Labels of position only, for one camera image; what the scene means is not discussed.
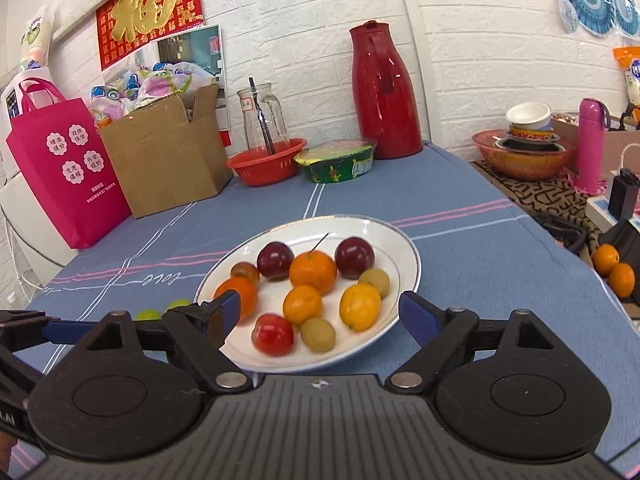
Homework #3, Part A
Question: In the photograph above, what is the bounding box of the large orange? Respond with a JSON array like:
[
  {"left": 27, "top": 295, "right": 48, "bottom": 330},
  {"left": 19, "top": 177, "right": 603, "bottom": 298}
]
[{"left": 213, "top": 276, "right": 258, "bottom": 322}]

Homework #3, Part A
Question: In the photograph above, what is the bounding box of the dark red plum right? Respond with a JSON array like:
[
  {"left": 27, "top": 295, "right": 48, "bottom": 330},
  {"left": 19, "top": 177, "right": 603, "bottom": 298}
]
[{"left": 334, "top": 236, "right": 375, "bottom": 280}]

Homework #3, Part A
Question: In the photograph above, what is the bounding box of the small orange tangerine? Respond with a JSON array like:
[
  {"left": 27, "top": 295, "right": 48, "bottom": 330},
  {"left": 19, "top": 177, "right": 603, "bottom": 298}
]
[{"left": 282, "top": 285, "right": 323, "bottom": 326}]

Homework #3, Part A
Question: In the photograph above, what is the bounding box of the orange patterned bowl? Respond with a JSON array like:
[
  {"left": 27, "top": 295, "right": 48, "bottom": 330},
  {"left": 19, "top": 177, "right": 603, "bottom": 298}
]
[{"left": 472, "top": 130, "right": 576, "bottom": 181}]

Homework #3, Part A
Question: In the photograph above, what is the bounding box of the teal picture on wall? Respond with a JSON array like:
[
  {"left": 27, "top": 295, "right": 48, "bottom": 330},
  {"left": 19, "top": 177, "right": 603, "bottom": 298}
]
[{"left": 157, "top": 25, "right": 224, "bottom": 76}]

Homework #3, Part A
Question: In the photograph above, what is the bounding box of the red gold wall poster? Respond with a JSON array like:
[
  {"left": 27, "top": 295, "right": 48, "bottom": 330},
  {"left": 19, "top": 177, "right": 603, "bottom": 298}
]
[{"left": 96, "top": 0, "right": 205, "bottom": 70}]

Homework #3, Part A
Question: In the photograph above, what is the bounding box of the red thermos jug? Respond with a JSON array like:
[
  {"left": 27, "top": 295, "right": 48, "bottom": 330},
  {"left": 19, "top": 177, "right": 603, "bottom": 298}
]
[{"left": 349, "top": 21, "right": 423, "bottom": 159}]

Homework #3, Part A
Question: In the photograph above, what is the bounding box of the small red apple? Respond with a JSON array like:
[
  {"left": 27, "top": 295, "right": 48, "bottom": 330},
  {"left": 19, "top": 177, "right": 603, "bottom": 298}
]
[{"left": 252, "top": 313, "right": 295, "bottom": 356}]

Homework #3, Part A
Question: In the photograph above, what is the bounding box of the white paper cup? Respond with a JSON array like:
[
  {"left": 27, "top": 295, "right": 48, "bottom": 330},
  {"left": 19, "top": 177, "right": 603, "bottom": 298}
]
[{"left": 506, "top": 102, "right": 551, "bottom": 131}]

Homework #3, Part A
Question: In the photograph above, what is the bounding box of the brownish orange speckled fruit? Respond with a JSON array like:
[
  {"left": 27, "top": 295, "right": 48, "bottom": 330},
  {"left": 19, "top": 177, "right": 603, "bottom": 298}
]
[{"left": 230, "top": 261, "right": 260, "bottom": 287}]

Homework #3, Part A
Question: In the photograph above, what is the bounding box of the white round plate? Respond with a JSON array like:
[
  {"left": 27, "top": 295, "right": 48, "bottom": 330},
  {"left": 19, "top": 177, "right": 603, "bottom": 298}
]
[{"left": 195, "top": 214, "right": 421, "bottom": 373}]

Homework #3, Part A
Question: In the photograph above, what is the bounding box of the green apple right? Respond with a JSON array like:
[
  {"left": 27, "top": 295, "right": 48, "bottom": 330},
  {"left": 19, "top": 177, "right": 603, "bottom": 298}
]
[{"left": 165, "top": 298, "right": 192, "bottom": 312}]

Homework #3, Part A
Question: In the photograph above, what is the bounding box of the brown kiwi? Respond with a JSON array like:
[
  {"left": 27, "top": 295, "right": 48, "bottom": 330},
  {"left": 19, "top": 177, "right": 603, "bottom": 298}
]
[
  {"left": 300, "top": 318, "right": 336, "bottom": 353},
  {"left": 358, "top": 268, "right": 390, "bottom": 299}
]

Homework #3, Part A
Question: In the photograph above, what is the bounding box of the metal stirrer in pitcher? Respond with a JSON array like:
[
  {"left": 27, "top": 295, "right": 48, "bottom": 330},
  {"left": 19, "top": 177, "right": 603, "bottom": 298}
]
[{"left": 248, "top": 77, "right": 276, "bottom": 155}]

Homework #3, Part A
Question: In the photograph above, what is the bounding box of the floral cloth in box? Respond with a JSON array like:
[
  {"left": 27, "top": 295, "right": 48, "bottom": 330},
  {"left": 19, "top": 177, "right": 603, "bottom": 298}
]
[{"left": 89, "top": 62, "right": 218, "bottom": 128}]

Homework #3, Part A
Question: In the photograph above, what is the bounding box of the pink water bottle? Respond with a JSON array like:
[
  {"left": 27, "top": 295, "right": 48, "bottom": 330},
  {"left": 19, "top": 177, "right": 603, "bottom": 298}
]
[{"left": 575, "top": 98, "right": 611, "bottom": 195}]

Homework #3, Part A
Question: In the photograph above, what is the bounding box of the green apple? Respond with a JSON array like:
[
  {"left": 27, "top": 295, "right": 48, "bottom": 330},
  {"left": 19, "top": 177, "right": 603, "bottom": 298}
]
[
  {"left": 134, "top": 309, "right": 162, "bottom": 322},
  {"left": 165, "top": 298, "right": 192, "bottom": 312}
]

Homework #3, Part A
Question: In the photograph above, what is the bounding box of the dark red plum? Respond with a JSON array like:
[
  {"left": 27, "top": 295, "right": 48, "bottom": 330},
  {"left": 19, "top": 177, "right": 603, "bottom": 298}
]
[
  {"left": 257, "top": 242, "right": 294, "bottom": 281},
  {"left": 334, "top": 236, "right": 375, "bottom": 280}
]

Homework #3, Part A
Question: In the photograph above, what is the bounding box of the brown kiwi front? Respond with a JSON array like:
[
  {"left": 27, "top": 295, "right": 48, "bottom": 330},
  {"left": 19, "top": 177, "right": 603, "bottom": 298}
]
[{"left": 300, "top": 318, "right": 336, "bottom": 353}]

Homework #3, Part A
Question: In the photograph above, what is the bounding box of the glass pitcher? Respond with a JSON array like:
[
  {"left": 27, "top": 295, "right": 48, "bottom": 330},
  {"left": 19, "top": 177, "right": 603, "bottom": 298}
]
[{"left": 236, "top": 77, "right": 290, "bottom": 155}]

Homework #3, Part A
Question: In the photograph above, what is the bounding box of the person's left hand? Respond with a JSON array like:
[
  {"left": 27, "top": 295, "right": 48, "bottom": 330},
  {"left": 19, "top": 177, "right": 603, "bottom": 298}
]
[{"left": 0, "top": 432, "right": 17, "bottom": 474}]

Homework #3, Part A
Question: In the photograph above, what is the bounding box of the red plastic basket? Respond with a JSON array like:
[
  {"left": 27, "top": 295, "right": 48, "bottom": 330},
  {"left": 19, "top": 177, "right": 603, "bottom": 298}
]
[{"left": 227, "top": 139, "right": 307, "bottom": 188}]

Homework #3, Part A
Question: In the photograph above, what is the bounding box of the green instant noodle bowl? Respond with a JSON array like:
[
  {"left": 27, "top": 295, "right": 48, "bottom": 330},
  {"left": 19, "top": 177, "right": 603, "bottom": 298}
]
[{"left": 294, "top": 140, "right": 376, "bottom": 184}]

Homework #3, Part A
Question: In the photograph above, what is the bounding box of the blue checked tablecloth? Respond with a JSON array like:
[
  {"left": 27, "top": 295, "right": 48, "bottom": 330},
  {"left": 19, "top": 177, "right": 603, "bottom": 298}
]
[{"left": 32, "top": 145, "right": 639, "bottom": 474}]

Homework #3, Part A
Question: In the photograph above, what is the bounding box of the orange with stem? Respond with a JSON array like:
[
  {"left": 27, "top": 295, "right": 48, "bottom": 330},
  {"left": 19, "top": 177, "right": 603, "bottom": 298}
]
[{"left": 288, "top": 249, "right": 337, "bottom": 295}]

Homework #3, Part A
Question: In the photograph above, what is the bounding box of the brown cardboard box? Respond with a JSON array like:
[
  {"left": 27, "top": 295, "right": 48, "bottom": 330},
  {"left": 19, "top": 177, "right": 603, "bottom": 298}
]
[{"left": 100, "top": 84, "right": 233, "bottom": 219}]

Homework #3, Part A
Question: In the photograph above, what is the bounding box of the green apple left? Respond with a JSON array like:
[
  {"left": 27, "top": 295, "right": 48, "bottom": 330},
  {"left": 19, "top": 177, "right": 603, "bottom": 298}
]
[{"left": 134, "top": 309, "right": 162, "bottom": 322}]

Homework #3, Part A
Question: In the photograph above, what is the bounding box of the yellow orange lemon fruit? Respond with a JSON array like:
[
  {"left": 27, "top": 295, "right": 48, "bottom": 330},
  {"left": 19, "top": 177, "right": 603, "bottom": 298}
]
[{"left": 338, "top": 283, "right": 382, "bottom": 332}]

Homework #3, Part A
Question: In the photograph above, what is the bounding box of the orange on side table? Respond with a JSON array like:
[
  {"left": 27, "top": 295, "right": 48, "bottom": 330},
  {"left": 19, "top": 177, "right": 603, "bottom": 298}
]
[{"left": 591, "top": 244, "right": 620, "bottom": 276}]

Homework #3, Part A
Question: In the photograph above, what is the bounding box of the dark red plum left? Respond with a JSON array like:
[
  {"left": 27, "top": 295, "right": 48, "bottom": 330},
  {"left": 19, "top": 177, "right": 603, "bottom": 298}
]
[{"left": 257, "top": 242, "right": 294, "bottom": 281}]

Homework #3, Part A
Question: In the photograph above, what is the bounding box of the pink tote bag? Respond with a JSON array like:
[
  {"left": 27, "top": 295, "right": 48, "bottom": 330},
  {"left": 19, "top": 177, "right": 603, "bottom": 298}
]
[{"left": 6, "top": 77, "right": 131, "bottom": 250}]

